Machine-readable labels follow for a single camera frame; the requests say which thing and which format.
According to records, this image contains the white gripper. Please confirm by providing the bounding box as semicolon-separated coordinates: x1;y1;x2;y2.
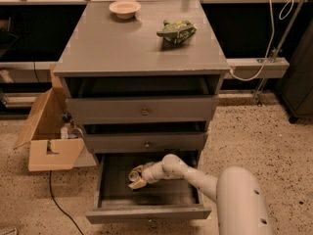
128;162;166;190

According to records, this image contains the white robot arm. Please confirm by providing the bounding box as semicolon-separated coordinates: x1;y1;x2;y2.
128;154;274;235

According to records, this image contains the grey bottom drawer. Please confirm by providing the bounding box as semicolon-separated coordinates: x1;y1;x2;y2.
86;152;211;224

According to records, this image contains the grey drawer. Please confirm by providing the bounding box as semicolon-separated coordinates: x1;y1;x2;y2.
86;152;211;224
66;75;218;124
84;121;207;153

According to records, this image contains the grey middle drawer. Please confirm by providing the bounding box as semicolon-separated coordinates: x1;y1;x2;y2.
84;121;207;153

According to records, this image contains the grey drawer cabinet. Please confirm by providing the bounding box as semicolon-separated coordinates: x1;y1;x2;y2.
54;1;229;162

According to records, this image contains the grey top drawer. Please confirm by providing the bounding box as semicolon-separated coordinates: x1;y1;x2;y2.
66;75;218;124

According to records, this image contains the white bottle in box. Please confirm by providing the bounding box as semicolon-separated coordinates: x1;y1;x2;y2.
61;126;68;139

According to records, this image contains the open cardboard box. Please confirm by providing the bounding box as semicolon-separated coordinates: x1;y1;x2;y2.
14;65;97;171

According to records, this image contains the green chip bag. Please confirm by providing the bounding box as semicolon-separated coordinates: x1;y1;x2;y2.
156;21;197;45

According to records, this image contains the white bowl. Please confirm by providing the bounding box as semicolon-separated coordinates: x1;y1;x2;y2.
109;1;141;20

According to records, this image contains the metal stand pole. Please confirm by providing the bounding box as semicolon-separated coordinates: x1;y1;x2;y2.
252;0;313;107

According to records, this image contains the black floor cable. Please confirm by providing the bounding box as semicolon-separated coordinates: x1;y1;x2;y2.
48;170;85;235

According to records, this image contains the white hanging cable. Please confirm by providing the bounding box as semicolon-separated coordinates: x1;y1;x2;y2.
229;0;295;82

